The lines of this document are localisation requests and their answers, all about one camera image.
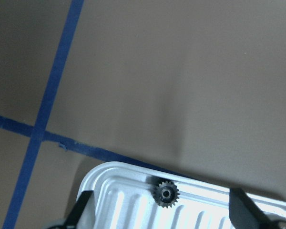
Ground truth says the silver ribbed metal tray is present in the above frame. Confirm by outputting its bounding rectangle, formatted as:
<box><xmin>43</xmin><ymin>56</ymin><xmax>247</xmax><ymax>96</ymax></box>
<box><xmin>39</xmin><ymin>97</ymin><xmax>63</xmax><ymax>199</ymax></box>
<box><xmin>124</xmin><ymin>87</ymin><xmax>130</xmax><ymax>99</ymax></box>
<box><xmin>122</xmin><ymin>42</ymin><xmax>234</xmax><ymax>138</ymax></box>
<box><xmin>79</xmin><ymin>161</ymin><xmax>286</xmax><ymax>229</ymax></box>

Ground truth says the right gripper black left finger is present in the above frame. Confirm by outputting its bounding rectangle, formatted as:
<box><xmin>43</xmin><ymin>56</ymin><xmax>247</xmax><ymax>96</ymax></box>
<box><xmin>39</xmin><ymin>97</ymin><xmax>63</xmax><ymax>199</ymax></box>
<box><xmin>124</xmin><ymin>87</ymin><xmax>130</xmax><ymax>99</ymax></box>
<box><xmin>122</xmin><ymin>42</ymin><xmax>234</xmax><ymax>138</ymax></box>
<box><xmin>61</xmin><ymin>190</ymin><xmax>93</xmax><ymax>229</ymax></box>

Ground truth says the small black bearing gear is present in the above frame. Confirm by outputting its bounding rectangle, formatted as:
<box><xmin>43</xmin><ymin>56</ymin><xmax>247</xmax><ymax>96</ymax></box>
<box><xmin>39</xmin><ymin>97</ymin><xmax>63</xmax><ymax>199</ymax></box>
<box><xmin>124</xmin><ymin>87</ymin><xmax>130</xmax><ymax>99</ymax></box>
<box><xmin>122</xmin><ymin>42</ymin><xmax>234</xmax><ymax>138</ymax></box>
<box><xmin>152</xmin><ymin>180</ymin><xmax>180</xmax><ymax>208</ymax></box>

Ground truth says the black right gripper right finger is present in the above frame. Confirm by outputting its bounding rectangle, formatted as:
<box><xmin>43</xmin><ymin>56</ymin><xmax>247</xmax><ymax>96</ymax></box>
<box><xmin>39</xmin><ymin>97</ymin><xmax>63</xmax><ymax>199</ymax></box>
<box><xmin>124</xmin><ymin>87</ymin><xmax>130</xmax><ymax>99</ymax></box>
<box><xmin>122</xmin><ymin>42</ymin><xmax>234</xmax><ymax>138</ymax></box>
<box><xmin>229</xmin><ymin>188</ymin><xmax>279</xmax><ymax>229</ymax></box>

